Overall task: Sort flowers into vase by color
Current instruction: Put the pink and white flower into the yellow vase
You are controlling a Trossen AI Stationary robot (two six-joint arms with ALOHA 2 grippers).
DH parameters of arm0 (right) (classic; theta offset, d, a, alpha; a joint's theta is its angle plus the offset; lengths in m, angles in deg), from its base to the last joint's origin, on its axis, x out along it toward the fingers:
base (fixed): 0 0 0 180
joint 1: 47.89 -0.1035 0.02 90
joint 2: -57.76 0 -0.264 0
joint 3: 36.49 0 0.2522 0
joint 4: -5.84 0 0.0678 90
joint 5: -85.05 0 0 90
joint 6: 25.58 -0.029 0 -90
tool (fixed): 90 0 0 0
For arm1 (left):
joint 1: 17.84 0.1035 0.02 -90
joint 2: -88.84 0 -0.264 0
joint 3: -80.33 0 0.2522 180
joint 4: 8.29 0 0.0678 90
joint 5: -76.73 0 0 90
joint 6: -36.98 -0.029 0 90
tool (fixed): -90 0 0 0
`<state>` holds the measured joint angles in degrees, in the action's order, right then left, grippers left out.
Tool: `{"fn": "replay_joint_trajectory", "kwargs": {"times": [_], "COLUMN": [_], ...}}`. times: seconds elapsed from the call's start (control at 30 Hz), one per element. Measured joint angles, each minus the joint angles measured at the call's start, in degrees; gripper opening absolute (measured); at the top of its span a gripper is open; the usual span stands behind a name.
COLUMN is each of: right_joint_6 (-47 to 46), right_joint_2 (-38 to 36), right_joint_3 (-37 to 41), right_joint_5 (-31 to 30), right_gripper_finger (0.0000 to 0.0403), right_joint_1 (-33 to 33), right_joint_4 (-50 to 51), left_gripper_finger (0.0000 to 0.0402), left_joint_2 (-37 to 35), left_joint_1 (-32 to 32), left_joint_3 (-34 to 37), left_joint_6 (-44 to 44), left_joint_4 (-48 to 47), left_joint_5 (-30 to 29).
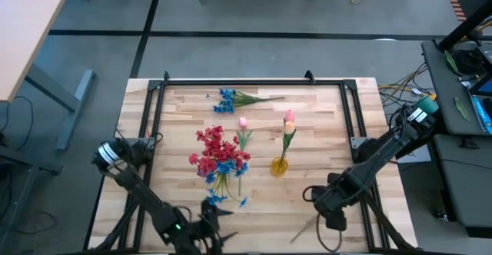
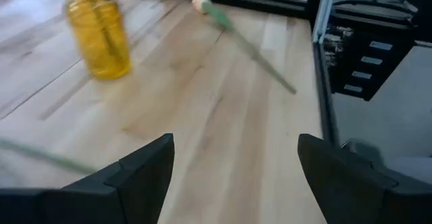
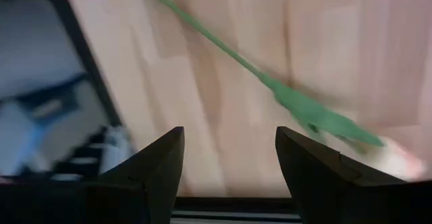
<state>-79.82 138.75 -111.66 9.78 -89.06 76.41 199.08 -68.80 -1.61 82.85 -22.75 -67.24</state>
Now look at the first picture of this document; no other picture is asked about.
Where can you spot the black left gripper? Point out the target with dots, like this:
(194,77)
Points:
(207,226)

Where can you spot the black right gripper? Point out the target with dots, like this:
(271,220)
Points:
(330,199)

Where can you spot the red artificial flower bunch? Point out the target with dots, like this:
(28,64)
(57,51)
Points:
(219,151)

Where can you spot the yellow embossed glass vase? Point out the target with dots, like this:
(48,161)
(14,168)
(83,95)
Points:
(279,168)

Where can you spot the pink artificial tulip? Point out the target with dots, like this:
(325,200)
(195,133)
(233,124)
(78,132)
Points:
(290,115)
(243,121)

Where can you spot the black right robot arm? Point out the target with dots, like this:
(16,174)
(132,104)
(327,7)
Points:
(384,151)

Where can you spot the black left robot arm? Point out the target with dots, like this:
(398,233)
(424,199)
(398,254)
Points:
(146,197)

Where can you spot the green cup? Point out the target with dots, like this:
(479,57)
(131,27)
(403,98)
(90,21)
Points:
(428,103)

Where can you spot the grey side desk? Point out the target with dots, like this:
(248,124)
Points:
(442,93)

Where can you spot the green loose leaf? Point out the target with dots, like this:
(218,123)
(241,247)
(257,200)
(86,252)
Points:
(462,109)
(450,61)

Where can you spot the blue box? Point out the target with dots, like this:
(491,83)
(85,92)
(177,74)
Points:
(482,114)

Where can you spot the grey metal desk leg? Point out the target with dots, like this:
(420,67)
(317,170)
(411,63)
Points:
(77,101)

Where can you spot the black diagonal beam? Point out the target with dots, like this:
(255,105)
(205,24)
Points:
(469,22)

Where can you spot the light wood desk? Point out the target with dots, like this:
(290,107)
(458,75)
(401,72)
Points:
(27,36)

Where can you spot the black aluminium table frame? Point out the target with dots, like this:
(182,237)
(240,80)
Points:
(250,82)

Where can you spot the dark grey desk frame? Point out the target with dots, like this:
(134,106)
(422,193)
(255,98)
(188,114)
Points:
(23,159)

